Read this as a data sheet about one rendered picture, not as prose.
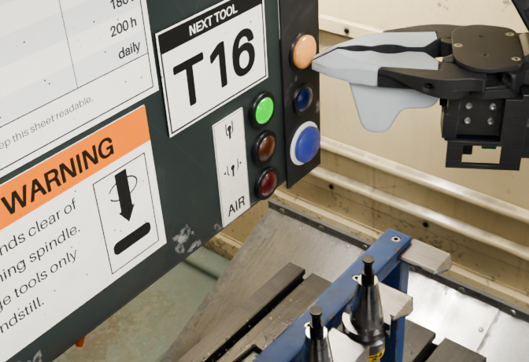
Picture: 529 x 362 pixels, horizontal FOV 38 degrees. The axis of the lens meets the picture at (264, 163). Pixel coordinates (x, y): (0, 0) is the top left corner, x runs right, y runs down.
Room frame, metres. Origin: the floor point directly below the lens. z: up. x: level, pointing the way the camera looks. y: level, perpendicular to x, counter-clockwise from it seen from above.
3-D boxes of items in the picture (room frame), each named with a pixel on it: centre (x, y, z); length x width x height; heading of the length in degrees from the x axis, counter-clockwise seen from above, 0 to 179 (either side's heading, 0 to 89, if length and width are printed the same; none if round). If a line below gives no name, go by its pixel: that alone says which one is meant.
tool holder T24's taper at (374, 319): (0.71, -0.12, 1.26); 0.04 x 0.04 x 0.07
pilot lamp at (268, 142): (0.47, 0.00, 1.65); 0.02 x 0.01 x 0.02; 139
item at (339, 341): (0.67, -0.08, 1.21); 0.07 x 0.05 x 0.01; 49
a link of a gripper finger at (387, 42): (0.51, -0.09, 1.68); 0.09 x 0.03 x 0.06; 79
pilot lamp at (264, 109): (0.47, 0.00, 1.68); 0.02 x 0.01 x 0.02; 139
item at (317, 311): (0.63, -0.05, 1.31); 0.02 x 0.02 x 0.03
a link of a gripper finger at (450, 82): (0.47, -0.13, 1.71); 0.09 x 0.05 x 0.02; 79
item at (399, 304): (0.75, -0.16, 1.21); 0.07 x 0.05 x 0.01; 49
